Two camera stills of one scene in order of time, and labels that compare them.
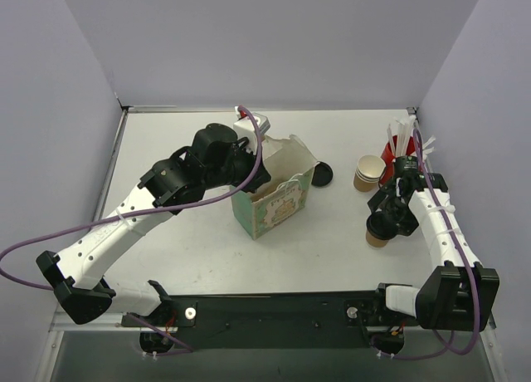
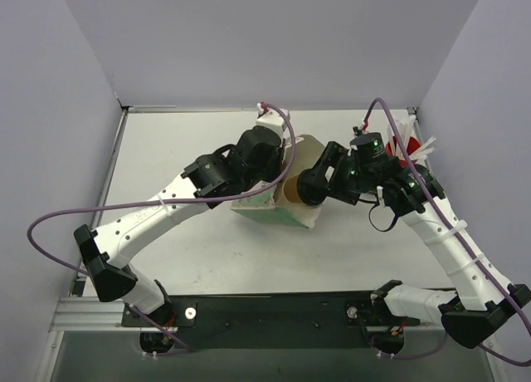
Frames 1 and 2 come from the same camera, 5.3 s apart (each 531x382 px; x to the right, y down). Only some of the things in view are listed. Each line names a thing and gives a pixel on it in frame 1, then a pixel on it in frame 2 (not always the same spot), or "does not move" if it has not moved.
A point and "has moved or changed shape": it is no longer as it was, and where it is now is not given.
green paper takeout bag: [290, 167] has moved or changed shape
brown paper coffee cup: [373, 241] -> [290, 190]
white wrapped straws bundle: [401, 146] does not move
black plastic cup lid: [382, 225] -> [311, 187]
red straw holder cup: [387, 157] does not move
